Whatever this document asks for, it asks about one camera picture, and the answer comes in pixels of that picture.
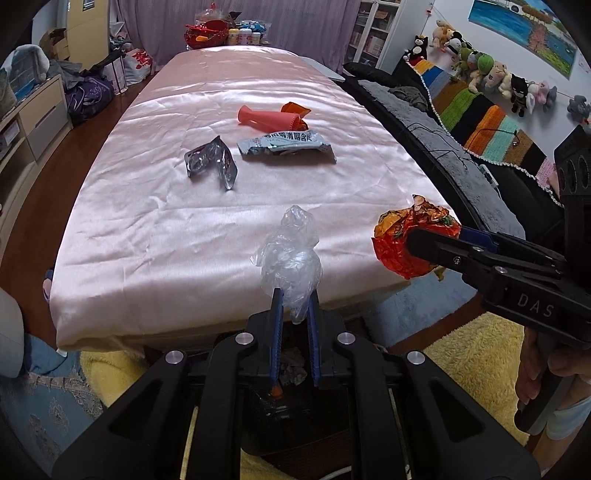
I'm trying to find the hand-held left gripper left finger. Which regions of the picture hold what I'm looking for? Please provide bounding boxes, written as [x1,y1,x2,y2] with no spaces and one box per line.
[53,288,284,480]

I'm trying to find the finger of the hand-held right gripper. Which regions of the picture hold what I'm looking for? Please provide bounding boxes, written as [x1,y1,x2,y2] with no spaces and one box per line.
[406,227,505,297]
[459,225,568,269]

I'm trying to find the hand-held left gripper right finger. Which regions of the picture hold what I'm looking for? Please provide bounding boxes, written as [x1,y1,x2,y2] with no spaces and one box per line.
[307,291,541,480]

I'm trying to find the red orange foil wrapper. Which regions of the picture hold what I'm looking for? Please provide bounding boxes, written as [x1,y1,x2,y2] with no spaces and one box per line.
[372,195,462,281]

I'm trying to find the clear plastic bag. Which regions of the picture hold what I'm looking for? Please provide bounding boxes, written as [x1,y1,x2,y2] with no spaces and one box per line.
[250,205,322,324]

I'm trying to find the black waste bin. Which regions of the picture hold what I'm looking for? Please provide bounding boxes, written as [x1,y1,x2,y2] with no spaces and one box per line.
[240,318,399,464]

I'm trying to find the person's right hand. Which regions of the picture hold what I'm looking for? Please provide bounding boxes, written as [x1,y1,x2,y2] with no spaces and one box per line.
[515,330,591,412]

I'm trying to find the crumpled grey paper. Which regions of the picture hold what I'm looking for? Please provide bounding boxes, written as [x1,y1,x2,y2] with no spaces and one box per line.
[279,351,309,386]

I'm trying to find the black sofa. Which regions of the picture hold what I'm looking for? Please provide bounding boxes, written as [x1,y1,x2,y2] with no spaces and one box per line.
[344,58,566,259]

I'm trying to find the orange cap bottle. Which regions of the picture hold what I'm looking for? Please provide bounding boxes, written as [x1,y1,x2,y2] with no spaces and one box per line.
[265,385,289,416]

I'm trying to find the grey fur throw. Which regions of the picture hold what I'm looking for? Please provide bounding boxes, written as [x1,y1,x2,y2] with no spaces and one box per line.
[358,79,527,241]

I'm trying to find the yellow fluffy rug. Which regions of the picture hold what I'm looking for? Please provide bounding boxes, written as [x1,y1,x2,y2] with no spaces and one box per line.
[81,313,528,480]

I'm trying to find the light blue shorts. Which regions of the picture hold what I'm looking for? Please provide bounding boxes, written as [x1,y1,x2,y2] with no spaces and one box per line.
[545,397,588,440]

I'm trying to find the striped crochet blanket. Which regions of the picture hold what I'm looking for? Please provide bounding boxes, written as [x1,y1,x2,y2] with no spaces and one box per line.
[411,58,562,195]

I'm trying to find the pink satin table cloth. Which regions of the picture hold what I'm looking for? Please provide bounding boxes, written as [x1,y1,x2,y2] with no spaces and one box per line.
[48,46,462,352]

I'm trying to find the dark olive cloth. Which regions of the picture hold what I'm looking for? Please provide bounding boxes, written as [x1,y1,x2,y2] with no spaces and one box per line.
[390,85,428,110]

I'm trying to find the row of plush toys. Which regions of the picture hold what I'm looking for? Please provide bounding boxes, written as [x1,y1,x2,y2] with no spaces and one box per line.
[431,21,591,126]

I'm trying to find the silver blister pack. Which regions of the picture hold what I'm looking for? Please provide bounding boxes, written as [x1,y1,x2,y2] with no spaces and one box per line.
[185,136,240,191]

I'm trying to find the grey white snack packet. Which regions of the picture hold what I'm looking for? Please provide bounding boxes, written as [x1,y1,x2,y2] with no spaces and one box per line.
[237,131,337,164]

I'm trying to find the black cushion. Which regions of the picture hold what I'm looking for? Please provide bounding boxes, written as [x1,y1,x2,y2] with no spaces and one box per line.
[344,61,393,80]

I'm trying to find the black cat plush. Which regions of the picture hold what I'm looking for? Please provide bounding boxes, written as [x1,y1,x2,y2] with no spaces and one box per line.
[405,34,430,61]

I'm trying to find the orange translucent wrapper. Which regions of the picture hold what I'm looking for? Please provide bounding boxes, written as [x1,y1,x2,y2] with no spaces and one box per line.
[281,102,311,130]

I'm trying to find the white folding table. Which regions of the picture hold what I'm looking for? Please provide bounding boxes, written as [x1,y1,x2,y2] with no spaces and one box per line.
[318,60,345,84]

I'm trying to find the red silicone sleeve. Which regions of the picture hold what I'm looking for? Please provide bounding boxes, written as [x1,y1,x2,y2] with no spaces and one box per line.
[239,105,301,133]

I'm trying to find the white glass door bookshelf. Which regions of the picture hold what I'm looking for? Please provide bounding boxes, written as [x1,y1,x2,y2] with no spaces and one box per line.
[346,0,403,70]

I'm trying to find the blue denim clothing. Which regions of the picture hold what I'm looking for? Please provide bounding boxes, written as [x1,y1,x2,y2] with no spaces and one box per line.
[23,337,66,376]

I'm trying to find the white round bin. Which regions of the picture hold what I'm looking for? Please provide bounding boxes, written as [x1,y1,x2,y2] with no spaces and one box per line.
[0,288,27,380]

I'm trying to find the purple curtain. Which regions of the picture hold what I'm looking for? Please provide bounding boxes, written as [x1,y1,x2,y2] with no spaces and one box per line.
[115,0,362,48]

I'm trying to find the purple bag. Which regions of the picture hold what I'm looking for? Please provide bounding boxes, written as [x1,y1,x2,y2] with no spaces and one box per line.
[65,76,114,123]

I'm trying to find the white red shopping bag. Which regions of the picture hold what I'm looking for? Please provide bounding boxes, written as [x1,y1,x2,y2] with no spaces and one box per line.
[124,48,156,86]

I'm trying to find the red plastic basket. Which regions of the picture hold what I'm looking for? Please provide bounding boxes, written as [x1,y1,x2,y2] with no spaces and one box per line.
[185,18,228,49]

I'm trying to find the beige television cabinet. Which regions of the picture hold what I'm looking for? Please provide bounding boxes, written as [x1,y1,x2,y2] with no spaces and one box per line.
[0,74,73,232]

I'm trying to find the grey cloth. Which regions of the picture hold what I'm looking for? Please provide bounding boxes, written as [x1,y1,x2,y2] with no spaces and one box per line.
[14,45,52,81]

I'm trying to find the yellow standing air conditioner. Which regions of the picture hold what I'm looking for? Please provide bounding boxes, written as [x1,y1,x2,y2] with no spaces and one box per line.
[67,0,119,61]

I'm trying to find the cardboard box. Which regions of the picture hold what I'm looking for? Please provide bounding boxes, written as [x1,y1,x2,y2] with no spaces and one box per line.
[39,28,70,62]

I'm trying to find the blue bird cage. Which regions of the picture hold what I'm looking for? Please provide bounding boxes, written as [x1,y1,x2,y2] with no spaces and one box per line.
[0,48,42,95]

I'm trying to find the black cable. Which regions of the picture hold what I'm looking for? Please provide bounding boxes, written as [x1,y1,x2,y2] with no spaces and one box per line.
[406,121,476,172]

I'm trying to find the blue landscape wall painting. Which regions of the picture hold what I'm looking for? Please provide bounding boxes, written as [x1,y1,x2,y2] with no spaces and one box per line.
[467,0,581,77]

